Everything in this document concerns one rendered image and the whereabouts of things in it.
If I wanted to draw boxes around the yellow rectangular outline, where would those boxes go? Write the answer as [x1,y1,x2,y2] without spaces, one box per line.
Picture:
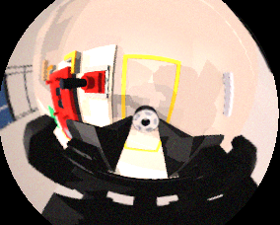
[121,54,180,153]

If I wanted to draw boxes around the green flat rectangle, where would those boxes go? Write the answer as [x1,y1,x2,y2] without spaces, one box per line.
[48,107,58,123]

